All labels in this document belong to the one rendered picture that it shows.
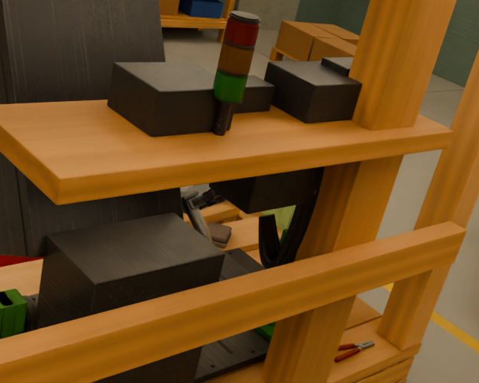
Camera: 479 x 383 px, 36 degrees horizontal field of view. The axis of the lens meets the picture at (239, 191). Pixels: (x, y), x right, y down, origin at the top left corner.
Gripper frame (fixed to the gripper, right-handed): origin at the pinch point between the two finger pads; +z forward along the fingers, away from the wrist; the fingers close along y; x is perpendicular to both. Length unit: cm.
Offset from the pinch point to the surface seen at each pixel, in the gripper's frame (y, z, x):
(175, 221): 8.6, 10.3, 2.5
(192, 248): 16.4, 13.5, 9.4
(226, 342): -15.6, 0.1, 32.1
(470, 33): -426, -670, -93
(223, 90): 54, 15, -9
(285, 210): -69, -69, 9
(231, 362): -10.4, 4.0, 36.1
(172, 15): -493, -345, -236
